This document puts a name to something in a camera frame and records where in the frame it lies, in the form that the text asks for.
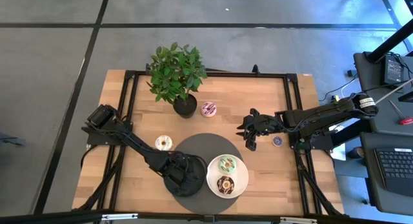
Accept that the round grey woven placemat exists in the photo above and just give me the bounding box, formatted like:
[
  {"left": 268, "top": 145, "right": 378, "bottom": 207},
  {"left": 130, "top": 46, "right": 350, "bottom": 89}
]
[{"left": 167, "top": 132, "right": 243, "bottom": 216}]

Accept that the black crossbeam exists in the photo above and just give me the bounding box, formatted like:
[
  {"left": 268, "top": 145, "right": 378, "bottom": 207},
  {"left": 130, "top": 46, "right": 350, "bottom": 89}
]
[{"left": 0, "top": 209, "right": 413, "bottom": 224}]

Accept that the pink iced donut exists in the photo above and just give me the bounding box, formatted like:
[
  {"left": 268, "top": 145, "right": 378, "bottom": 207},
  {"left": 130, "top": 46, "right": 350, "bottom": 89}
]
[{"left": 200, "top": 101, "right": 217, "bottom": 118}]

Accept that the white cable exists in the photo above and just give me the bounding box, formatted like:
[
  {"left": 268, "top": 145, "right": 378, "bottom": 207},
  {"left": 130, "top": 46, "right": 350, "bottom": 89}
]
[{"left": 374, "top": 77, "right": 413, "bottom": 105}]

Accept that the white plate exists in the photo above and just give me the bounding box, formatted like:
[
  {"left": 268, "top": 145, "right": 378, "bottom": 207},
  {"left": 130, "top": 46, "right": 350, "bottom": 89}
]
[{"left": 205, "top": 154, "right": 250, "bottom": 199}]

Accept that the large chocolate donut pink drizzle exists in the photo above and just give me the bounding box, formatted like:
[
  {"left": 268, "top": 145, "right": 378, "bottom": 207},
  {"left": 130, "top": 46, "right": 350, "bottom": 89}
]
[{"left": 216, "top": 176, "right": 236, "bottom": 196}]

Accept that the green plant in black pot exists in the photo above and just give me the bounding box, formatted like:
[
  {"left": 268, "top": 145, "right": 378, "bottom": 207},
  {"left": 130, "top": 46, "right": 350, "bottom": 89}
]
[{"left": 146, "top": 42, "right": 208, "bottom": 119}]

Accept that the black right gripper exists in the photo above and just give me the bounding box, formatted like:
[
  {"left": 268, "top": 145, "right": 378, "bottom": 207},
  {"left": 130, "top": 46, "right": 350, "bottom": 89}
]
[{"left": 236, "top": 108, "right": 278, "bottom": 152}]

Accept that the green iced donut chocolate drizzle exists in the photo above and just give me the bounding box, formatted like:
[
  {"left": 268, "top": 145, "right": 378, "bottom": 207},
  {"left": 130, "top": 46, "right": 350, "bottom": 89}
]
[{"left": 217, "top": 155, "right": 237, "bottom": 176}]

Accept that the white paper sheet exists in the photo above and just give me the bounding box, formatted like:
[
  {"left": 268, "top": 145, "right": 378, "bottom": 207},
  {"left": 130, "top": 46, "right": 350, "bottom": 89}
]
[{"left": 330, "top": 125, "right": 347, "bottom": 161}]

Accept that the black side desk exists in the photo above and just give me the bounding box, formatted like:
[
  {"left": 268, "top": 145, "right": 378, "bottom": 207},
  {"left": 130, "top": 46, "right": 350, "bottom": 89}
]
[
  {"left": 359, "top": 132, "right": 413, "bottom": 218},
  {"left": 353, "top": 51, "right": 413, "bottom": 134}
]

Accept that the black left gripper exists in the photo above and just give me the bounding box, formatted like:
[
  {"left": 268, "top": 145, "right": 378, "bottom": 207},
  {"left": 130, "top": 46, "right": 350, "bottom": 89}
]
[{"left": 161, "top": 152, "right": 207, "bottom": 196}]

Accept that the silver metal bracket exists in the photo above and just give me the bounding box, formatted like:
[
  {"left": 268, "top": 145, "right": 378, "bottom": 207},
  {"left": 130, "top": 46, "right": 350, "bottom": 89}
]
[
  {"left": 279, "top": 216, "right": 318, "bottom": 224},
  {"left": 101, "top": 212, "right": 139, "bottom": 221}
]

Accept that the black keyboard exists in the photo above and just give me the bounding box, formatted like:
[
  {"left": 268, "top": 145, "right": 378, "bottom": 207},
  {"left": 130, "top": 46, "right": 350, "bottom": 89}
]
[{"left": 374, "top": 147, "right": 413, "bottom": 198}]

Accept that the dark grey plate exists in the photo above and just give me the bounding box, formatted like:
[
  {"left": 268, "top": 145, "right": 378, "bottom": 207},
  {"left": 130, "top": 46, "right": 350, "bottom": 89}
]
[{"left": 163, "top": 154, "right": 207, "bottom": 198}]

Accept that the white iced sprinkled donut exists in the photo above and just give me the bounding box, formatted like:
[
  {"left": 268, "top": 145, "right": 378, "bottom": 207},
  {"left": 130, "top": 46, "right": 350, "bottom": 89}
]
[{"left": 154, "top": 134, "right": 174, "bottom": 152}]

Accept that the red handled screwdriver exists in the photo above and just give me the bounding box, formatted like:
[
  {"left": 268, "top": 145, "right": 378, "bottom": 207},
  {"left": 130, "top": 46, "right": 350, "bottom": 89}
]
[{"left": 388, "top": 99, "right": 413, "bottom": 126}]

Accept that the black diagonal pole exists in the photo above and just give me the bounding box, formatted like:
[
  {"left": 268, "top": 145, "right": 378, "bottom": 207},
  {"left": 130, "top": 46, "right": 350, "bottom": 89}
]
[{"left": 366, "top": 19, "right": 413, "bottom": 64}]

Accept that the black power adapter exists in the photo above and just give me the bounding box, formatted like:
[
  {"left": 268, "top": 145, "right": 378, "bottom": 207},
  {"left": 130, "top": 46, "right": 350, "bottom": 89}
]
[{"left": 383, "top": 54, "right": 405, "bottom": 87}]

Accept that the black metal table frame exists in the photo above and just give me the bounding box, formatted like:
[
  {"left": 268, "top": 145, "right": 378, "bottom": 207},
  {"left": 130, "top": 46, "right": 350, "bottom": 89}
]
[{"left": 72, "top": 64, "right": 345, "bottom": 218}]

